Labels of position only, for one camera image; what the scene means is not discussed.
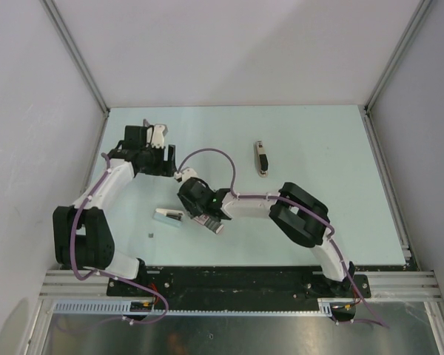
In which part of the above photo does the red white staple box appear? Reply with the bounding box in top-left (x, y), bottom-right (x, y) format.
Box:
top-left (192, 214), bottom-right (223, 234)

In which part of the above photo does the light blue white stapler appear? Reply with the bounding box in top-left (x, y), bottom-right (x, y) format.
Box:
top-left (153, 208), bottom-right (185, 228)

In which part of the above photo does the beige black stapler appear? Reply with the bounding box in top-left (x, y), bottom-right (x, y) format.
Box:
top-left (254, 141), bottom-right (269, 178)

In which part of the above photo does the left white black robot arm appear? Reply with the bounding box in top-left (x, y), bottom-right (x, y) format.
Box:
top-left (53, 121), bottom-right (176, 296)

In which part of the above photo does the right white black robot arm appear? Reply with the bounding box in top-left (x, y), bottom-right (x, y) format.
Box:
top-left (176, 177), bottom-right (354, 297)

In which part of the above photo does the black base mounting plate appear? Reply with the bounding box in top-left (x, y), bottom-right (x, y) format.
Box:
top-left (107, 264), bottom-right (371, 311)

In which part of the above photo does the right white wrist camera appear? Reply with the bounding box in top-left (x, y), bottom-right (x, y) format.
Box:
top-left (173, 167), bottom-right (198, 183)

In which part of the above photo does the white slotted cable duct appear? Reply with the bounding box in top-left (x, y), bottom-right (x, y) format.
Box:
top-left (51, 298), bottom-right (336, 318)

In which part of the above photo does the left aluminium frame post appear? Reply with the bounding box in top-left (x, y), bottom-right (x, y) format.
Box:
top-left (39, 0), bottom-right (110, 118)

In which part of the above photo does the aluminium frame post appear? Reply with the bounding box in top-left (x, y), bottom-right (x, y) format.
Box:
top-left (39, 0), bottom-right (110, 118)
top-left (363, 0), bottom-right (436, 118)

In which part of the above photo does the right aluminium frame post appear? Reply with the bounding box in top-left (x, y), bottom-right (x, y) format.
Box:
top-left (363, 0), bottom-right (436, 118)

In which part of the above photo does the aluminium front rail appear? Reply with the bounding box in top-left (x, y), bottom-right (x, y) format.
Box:
top-left (38, 270), bottom-right (442, 302)

